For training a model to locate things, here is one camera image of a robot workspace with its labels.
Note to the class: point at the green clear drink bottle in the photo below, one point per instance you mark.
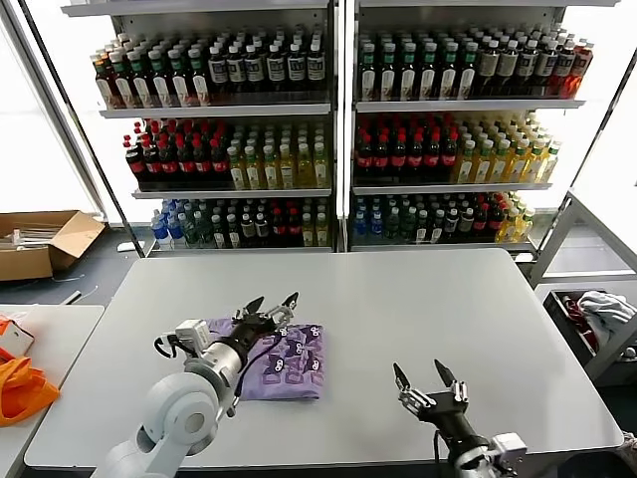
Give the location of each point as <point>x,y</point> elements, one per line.
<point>204,231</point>
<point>408,226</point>
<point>393,226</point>
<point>190,231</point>

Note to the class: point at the purple t-shirt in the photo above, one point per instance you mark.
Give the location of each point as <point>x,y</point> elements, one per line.
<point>293,368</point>

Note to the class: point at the black slanted metal pole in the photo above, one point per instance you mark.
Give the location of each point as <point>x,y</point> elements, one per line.
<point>82,129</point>

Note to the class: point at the white cap dark drink bottle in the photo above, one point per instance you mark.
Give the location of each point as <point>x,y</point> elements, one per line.
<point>437,229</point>
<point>248,231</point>
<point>233,234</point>
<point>218,234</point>
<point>466,224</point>
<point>452,224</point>
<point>263,231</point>
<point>422,230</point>

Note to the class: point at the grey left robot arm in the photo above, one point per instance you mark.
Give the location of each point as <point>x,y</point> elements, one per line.
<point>184,413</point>

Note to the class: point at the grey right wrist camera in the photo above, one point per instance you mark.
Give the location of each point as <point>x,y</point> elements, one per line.
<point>510,448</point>

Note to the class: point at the orange cloth bag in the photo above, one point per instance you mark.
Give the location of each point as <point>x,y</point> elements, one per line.
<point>25,393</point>

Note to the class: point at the blue label water bottle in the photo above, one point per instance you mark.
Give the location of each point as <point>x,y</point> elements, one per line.
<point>174,231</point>
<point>360,228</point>
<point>159,231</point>
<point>375,228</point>

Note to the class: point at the red crumpled garment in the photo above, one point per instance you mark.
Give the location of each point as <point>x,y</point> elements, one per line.
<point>572,309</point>

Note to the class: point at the black plastic bin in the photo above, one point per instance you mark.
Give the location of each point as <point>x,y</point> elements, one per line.
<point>565,326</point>

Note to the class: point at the grey metal frame table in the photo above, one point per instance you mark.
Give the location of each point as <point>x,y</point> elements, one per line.
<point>557,239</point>

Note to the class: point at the grey metal shelf unit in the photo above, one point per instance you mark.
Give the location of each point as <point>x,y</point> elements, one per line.
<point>448,105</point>
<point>214,110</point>

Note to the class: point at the small white floor object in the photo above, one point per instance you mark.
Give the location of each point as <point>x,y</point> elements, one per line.
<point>127,247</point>

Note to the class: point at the brown cardboard box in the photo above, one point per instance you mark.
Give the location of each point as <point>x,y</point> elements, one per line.
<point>30,264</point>

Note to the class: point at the red cap cola bottle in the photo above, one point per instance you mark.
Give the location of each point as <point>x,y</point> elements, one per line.
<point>169,167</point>
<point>201,166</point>
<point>417,162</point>
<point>480,224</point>
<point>399,162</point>
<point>364,162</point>
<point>294,230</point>
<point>151,167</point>
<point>135,167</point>
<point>382,162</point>
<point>495,224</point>
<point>279,230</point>
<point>449,161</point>
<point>434,162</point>
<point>185,167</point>
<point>219,166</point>

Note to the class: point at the yellow juice bottle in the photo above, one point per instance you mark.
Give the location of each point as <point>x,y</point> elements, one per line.
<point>508,228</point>
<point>534,167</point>
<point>517,167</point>
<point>270,173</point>
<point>237,174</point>
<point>308,233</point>
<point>549,167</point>
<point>483,167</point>
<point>304,172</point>
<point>500,167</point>
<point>286,172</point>
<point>321,233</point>
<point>523,226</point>
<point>253,174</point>
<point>321,172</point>
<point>465,167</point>

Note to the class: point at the orange and white carton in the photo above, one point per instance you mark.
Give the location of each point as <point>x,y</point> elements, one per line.
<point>17,341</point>

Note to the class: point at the small grey bar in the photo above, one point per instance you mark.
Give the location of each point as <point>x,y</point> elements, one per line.
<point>73,297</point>

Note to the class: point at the green label dark tea bottle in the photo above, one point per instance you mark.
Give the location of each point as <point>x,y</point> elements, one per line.
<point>388,79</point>
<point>428,79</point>
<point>368,79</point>
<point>142,89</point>
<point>122,89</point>
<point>467,78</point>
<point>161,89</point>
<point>201,88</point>
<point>181,89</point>
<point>448,79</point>
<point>408,79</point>

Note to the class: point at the beige label dark drink bottle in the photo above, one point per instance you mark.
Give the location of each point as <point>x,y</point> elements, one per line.
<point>507,67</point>
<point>488,67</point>

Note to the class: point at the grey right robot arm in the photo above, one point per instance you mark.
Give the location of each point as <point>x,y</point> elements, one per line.
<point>468,458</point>

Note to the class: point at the black label dark drink bottle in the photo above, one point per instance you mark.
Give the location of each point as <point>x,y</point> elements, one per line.
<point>546,67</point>
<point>314,65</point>
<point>527,67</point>
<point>217,70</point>
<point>275,66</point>
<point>294,66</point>
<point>255,67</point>
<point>563,67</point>
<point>236,69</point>

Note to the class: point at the white plastic tube bundle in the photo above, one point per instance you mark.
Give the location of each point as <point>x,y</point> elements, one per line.
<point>25,236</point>

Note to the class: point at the grey metal stand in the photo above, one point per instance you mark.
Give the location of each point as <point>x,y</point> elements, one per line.
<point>612,353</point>

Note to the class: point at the white grey crumpled garment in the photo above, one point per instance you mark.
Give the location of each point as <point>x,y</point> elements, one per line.
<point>602,309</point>

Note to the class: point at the white plastic bag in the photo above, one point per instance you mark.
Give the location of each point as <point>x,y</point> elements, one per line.
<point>15,316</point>

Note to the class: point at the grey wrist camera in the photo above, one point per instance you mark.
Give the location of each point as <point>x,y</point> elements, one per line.
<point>194,333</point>
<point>510,448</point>

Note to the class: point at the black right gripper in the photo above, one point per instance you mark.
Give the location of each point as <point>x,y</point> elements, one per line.
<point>450,418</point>

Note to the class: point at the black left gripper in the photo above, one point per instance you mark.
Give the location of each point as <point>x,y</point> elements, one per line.
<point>246,333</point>

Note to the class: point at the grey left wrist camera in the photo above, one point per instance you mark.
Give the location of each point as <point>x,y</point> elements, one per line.
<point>194,333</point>

